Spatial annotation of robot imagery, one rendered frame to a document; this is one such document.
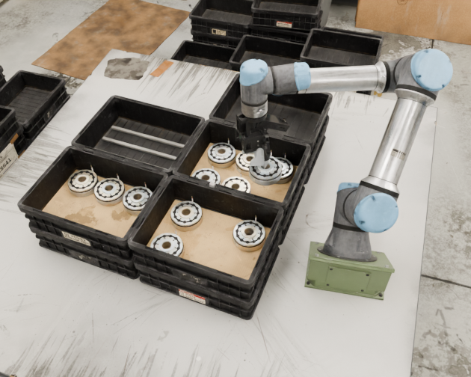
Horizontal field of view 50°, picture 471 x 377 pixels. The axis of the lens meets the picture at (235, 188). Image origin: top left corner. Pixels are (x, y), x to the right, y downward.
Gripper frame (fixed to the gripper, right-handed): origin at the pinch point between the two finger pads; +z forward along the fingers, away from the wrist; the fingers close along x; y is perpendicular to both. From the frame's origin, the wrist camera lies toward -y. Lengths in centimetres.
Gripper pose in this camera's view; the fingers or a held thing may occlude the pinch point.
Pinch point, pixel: (262, 161)
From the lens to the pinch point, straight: 161.7
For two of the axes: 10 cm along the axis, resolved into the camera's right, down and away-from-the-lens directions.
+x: 3.9, 6.3, -6.7
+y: -9.2, 3.0, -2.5
